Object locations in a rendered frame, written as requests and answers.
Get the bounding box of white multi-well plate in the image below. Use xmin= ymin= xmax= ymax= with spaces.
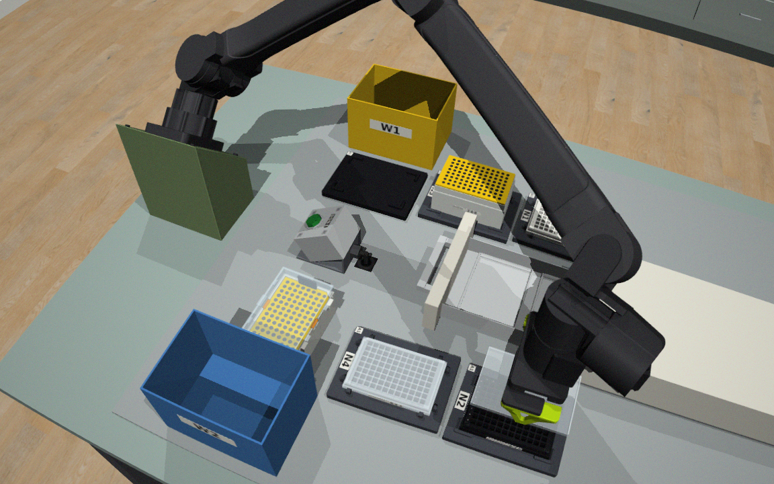
xmin=342 ymin=337 xmax=447 ymax=416

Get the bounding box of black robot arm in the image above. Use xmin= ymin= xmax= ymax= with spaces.
xmin=145 ymin=0 xmax=666 ymax=397

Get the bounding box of blue open-top bin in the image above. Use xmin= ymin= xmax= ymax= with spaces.
xmin=140 ymin=309 xmax=318 ymax=477

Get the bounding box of yellow open-top bin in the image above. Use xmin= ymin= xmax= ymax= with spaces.
xmin=347 ymin=64 xmax=458 ymax=170

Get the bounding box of pale grey bench mat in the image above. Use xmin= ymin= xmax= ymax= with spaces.
xmin=112 ymin=97 xmax=774 ymax=484

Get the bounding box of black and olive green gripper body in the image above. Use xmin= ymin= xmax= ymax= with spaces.
xmin=502 ymin=311 xmax=582 ymax=416

